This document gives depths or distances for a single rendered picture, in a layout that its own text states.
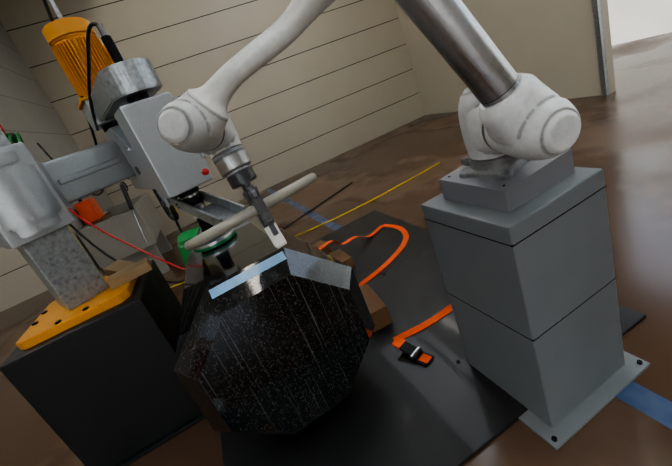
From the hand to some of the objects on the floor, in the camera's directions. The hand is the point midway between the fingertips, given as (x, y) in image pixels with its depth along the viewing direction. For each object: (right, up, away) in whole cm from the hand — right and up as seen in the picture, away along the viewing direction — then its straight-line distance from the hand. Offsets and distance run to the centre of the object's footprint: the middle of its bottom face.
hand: (275, 235), depth 100 cm
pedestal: (-85, -105, +109) cm, 174 cm away
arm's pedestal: (+100, -56, +45) cm, 123 cm away
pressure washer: (-95, -61, +239) cm, 264 cm away
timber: (+39, -54, +111) cm, 130 cm away
